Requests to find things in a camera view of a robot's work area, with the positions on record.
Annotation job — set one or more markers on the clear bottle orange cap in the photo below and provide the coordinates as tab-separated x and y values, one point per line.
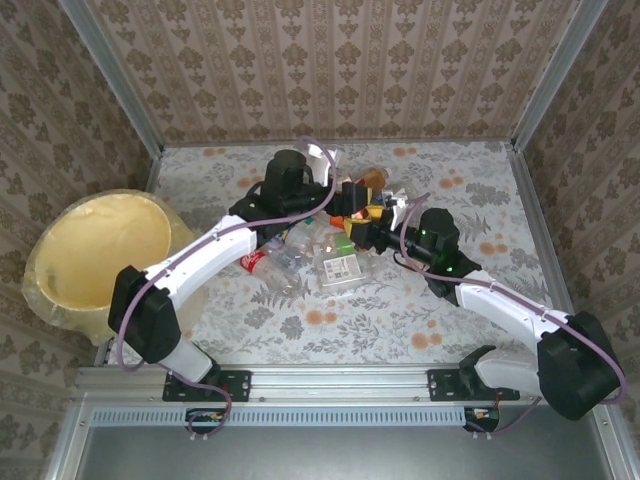
336	220

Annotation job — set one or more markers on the amber tea bottle white cap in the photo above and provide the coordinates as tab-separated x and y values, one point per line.
372	177

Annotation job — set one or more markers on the clear bottle red cola label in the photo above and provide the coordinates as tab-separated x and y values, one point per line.
251	261

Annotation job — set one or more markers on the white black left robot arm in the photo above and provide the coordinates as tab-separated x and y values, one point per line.
210	250

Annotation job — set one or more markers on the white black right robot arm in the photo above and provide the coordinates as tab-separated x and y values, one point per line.
500	300

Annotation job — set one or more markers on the yellow round bin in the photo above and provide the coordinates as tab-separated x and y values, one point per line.
90	240

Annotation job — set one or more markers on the clear plastic container white label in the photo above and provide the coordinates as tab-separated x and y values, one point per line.
345	270

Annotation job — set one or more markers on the clear crushed plastic bottle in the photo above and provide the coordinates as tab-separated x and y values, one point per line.
289	259

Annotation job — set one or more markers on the grey metal base panel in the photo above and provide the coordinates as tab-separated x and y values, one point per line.
325	452

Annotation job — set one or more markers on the aluminium mounting rail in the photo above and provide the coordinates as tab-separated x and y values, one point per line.
340	382

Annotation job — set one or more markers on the aluminium left frame post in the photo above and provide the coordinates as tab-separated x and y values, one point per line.
112	75

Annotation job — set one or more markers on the aluminium frame post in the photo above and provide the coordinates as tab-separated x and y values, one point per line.
560	70
112	75

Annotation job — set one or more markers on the aluminium right frame post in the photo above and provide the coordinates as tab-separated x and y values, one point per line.
560	70

